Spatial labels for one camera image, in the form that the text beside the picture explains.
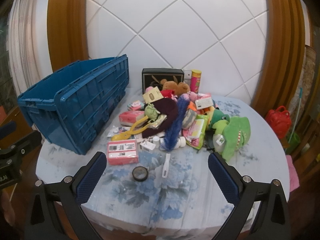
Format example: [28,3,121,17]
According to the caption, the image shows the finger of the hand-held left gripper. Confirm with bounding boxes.
[0,121,17,138]
[10,130,45,156]

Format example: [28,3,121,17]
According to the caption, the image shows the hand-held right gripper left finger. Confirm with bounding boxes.
[24,151,108,240]

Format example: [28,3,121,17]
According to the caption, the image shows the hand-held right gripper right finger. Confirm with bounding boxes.
[207,152,292,240]

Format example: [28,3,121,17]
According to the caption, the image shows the pink barcode tissue pack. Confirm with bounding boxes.
[107,139,140,166]

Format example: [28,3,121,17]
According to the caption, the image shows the black tape roll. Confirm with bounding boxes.
[132,166,148,181]

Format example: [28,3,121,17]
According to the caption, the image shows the blue plastic crate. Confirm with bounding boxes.
[17,54,130,155]

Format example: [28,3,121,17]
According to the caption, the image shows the white utility knife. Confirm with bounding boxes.
[162,154,171,178]

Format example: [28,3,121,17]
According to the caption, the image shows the blue feather duster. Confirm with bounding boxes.
[159,93,190,152]

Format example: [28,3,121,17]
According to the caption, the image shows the person's left forearm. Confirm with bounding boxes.
[0,191,15,232]

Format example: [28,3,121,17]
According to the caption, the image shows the green frog plush toy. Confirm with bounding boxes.
[221,116,251,162]

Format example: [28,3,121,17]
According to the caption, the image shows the small white sachet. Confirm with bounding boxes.
[107,126,130,138]

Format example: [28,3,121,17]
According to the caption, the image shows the green wet wipes packet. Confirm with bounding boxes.
[182,127,205,147]

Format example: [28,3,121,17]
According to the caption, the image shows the yellow plastic tongs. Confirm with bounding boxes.
[111,117,157,142]

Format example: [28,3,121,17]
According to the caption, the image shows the small white box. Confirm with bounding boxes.
[139,141,155,153]

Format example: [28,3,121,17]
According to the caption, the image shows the dark green frog plush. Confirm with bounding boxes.
[209,109,230,128]

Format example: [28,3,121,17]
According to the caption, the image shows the pink cloth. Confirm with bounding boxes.
[285,155,300,192]

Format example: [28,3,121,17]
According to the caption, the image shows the grey plaid pouch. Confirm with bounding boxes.
[182,110,197,128]

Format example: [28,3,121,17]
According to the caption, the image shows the yellow orange plush toy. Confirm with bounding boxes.
[200,106,216,116]

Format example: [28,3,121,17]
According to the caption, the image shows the red handbag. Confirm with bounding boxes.
[265,106,292,139]

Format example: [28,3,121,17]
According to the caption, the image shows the green plastic bucket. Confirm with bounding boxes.
[286,131,300,150]

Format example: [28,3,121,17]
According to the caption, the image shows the pink packet white label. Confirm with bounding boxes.
[195,93,213,110]

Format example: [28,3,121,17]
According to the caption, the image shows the round pink cartoon packet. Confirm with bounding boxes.
[127,101,144,112]

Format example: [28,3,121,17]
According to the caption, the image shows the white curtain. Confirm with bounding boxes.
[6,0,54,98]

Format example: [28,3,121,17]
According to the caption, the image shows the green big-eared plush doll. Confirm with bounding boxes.
[144,104,160,119]

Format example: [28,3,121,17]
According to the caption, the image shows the maroon knit hat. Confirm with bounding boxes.
[142,98,179,138]

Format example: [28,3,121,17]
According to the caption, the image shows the pink snack can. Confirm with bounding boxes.
[190,69,202,93]

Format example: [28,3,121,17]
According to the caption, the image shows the brown plush bunny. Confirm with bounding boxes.
[160,79,190,97]

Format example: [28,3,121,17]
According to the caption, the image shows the black gift box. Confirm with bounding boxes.
[142,68,185,94]

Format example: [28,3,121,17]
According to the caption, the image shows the beige woven mat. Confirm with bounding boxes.
[304,45,317,100]

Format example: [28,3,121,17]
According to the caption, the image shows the thin broom handle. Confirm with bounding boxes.
[287,87,303,143]

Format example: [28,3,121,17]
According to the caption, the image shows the wooden wall trim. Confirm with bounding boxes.
[251,0,313,110]
[47,0,89,72]

